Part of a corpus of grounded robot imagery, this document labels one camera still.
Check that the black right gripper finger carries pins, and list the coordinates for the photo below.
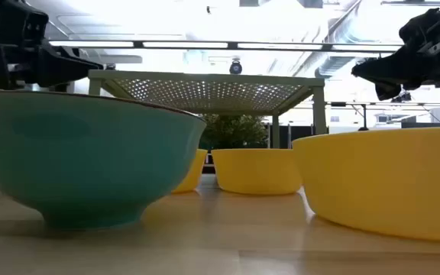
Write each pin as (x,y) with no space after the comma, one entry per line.
(389,91)
(388,70)

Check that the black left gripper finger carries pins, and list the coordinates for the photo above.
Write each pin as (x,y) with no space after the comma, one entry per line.
(63,70)
(73,51)

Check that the yellow plastic bowl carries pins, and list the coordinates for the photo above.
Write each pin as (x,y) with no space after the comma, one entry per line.
(195,172)
(388,179)
(256,172)

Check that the teal bowl with floral interior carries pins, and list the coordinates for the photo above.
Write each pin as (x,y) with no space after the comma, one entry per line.
(90,160)

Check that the black ceiling spotlight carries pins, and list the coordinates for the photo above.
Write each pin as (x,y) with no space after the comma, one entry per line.
(401,98)

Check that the overhead light bar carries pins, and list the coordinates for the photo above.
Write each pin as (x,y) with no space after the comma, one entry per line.
(98,44)

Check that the black computer monitor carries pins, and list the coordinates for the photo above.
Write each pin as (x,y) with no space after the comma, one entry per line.
(424,125)

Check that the black room divider panel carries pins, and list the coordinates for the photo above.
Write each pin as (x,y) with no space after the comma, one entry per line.
(296,131)

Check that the green perforated metal shelf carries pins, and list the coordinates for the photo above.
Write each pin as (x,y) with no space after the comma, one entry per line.
(204,78)

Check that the artificial plant in black pot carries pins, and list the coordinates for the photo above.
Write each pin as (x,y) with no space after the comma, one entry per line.
(235,131)

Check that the background rig frame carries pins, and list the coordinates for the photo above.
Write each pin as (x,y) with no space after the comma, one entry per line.
(364,118)

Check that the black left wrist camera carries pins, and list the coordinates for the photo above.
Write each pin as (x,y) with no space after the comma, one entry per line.
(10,21)

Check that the silver ceiling air duct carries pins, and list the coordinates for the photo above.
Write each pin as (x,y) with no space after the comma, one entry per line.
(332,65)

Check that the black overhead camera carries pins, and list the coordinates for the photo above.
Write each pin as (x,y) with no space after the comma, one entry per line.
(235,68)

